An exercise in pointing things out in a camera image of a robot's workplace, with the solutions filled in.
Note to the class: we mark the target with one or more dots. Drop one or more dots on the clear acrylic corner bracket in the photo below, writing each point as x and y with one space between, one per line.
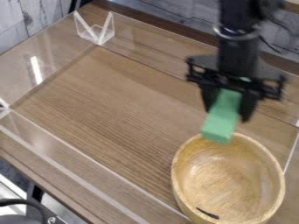
95 33

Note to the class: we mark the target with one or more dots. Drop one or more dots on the clear acrylic barrier wall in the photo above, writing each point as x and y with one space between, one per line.
97 115

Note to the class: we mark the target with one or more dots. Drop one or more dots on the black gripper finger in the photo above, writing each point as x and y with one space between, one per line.
249 104
209 93

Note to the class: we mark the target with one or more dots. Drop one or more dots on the green stick block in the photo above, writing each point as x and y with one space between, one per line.
224 117

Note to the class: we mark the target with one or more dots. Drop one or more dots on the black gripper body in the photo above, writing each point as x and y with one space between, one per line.
237 69

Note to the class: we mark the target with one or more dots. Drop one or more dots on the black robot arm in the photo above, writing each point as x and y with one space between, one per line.
241 15

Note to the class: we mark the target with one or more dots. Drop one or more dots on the black table leg frame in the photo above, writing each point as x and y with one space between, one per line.
38 211

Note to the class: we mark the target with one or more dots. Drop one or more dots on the wooden bowl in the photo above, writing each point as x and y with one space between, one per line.
228 183

